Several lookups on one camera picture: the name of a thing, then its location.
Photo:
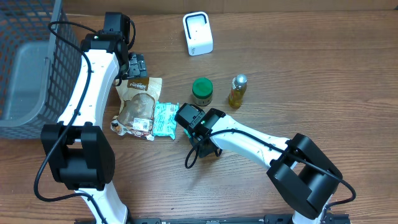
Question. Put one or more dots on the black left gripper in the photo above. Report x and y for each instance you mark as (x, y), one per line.
(137, 66)

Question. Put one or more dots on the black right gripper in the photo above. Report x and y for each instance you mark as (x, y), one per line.
(205, 150)

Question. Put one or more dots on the brown snack pouch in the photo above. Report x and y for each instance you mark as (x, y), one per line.
(136, 115)

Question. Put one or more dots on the teal snack packet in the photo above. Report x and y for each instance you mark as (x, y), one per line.
(164, 119)

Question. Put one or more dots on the green lid white jar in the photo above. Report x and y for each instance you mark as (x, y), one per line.
(202, 91)

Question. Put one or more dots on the yellow liquid plastic bottle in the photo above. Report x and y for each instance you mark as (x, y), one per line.
(238, 89)

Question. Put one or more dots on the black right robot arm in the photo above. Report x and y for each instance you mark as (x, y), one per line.
(303, 175)

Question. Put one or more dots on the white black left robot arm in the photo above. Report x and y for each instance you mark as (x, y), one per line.
(77, 151)

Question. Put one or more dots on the white barcode scanner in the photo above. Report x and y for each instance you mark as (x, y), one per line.
(198, 33)

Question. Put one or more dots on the grey plastic mesh basket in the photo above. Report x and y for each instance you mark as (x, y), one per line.
(38, 69)

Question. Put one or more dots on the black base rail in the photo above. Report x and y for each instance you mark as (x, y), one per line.
(267, 219)

